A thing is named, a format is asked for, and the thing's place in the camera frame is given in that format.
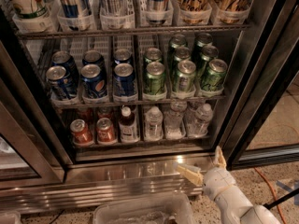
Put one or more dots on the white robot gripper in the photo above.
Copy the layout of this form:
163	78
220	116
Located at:
219	181

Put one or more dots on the clear water bottle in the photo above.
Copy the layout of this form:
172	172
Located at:
198	120
173	121
153	124

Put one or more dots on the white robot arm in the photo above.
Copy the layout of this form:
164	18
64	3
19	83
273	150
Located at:
236	208

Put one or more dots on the fridge glass door right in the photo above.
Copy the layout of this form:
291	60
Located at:
264	65

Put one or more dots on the fridge glass door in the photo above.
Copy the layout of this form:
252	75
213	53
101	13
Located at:
29	124
264	65

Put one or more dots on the brown drink bottle white label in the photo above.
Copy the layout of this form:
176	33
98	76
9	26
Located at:
128	126

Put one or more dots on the stainless steel fridge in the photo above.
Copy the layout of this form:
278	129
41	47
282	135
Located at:
100	174

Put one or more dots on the fridge glass door left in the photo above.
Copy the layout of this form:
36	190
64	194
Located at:
29	124

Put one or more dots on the clear plastic bin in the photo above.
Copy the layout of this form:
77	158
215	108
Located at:
151	209

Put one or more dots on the black tripod leg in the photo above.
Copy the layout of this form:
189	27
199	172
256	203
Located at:
282	199

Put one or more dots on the green soda can front right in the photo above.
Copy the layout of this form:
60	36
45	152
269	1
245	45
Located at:
214	75

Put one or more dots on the green soda can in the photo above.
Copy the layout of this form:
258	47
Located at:
154	78
214	75
207	54
184	76
177	40
201	40
152	55
181	54

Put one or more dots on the green soda can front middle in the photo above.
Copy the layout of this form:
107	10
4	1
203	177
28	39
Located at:
184	76

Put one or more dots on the green soda can front left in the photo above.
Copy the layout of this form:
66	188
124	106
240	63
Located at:
154	78

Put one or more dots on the red soda can right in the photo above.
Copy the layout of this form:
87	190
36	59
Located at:
105	131

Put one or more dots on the red soda can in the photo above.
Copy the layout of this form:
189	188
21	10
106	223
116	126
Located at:
105	131
82	136

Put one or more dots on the blue pepsi can front right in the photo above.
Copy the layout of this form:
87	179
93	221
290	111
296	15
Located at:
124	80

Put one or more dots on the blue pepsi can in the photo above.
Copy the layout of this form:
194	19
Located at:
93	57
61	83
123	56
94	81
124	80
64	59

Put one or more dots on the green soda can rear left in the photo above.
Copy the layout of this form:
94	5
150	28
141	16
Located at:
152	55

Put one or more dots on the green soda can back right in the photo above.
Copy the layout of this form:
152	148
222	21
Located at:
201	40

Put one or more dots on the red soda can left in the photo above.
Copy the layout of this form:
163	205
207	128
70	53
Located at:
82	136

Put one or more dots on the green soda can back middle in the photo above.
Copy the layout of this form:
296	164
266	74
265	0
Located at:
177	40

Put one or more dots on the blue pepsi can front middle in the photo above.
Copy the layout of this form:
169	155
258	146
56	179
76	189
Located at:
94	81

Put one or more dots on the blue pepsi can rear right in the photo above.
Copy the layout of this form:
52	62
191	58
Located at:
123	56

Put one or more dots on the blue pepsi can rear middle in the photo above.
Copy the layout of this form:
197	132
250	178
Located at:
93	57

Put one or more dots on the blue pepsi can front left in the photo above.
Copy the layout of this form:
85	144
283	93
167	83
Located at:
61	83

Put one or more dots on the blue pepsi can rear left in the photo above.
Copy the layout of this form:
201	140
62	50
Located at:
64	59

